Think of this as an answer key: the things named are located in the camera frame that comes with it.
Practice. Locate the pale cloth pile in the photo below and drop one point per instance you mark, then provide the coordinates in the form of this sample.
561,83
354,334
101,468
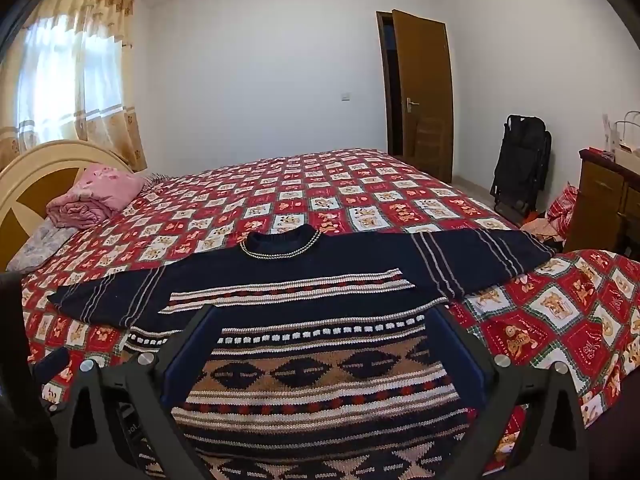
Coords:
537,227

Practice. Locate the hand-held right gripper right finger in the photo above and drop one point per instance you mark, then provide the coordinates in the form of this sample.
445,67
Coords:
457,355

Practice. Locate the brown wooden door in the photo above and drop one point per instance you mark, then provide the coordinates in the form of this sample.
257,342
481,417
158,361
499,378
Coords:
425,70

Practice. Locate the navy patterned knit sweater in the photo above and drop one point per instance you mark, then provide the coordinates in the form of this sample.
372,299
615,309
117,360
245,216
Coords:
320,270

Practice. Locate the brown wooden cabinet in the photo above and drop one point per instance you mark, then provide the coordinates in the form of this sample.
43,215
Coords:
597,200

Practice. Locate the white paper bag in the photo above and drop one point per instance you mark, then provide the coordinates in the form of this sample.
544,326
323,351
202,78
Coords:
625,140

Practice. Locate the wooden chair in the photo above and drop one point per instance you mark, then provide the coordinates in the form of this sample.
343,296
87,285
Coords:
430,145

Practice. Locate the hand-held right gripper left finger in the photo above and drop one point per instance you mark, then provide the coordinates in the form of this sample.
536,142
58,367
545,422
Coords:
192,355

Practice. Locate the cream wooden headboard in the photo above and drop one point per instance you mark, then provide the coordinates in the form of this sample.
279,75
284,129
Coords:
30,180

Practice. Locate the red patterned cloth bundle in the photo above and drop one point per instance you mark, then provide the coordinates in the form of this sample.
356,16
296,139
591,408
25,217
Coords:
562,210

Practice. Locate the grey blanket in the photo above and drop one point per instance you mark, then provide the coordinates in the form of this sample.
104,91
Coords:
40,245

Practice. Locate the red checked printed bedspread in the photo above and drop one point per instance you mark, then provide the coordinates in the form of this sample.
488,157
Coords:
350,185

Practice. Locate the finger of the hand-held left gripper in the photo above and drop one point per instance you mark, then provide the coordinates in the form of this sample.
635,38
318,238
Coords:
50,364

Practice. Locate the beige patterned curtain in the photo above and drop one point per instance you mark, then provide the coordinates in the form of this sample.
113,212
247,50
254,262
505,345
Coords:
105,60

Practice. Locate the dark brown door frame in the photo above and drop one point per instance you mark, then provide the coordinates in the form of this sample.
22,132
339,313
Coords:
384,85

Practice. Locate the striped grey pillow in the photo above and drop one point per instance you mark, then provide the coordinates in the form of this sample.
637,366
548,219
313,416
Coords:
157,178

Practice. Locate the black backpack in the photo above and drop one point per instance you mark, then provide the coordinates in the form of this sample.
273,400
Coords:
522,160

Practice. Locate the folded pink quilt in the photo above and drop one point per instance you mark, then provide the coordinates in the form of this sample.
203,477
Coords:
100,190

